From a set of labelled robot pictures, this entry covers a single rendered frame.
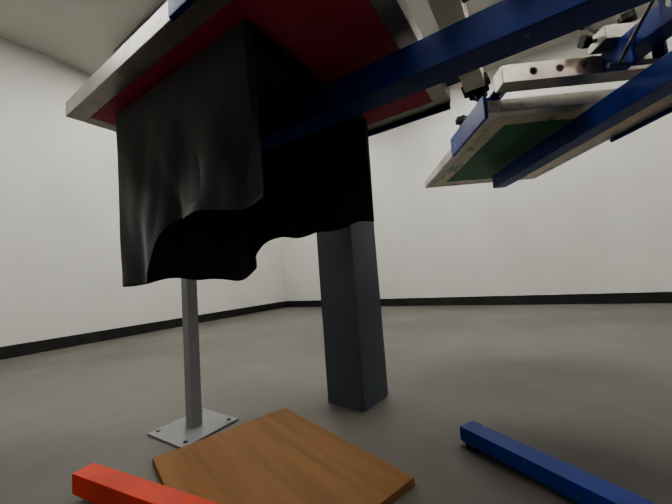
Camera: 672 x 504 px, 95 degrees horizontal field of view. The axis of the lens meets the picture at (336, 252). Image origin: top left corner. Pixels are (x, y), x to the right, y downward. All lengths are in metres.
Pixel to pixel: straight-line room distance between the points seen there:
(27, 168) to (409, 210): 4.34
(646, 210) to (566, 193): 0.70
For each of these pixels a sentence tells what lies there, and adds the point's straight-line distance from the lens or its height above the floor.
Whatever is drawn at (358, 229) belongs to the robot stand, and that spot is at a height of 0.69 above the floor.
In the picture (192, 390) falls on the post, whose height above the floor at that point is 0.14.
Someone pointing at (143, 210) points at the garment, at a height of 0.69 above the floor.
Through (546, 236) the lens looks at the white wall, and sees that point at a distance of 4.37.
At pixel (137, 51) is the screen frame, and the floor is 0.95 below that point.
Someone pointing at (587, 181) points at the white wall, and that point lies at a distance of 4.48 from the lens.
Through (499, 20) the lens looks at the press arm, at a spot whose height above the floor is 0.89.
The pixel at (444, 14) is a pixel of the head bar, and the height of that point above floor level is 0.99.
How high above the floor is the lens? 0.51
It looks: 4 degrees up
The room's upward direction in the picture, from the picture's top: 4 degrees counter-clockwise
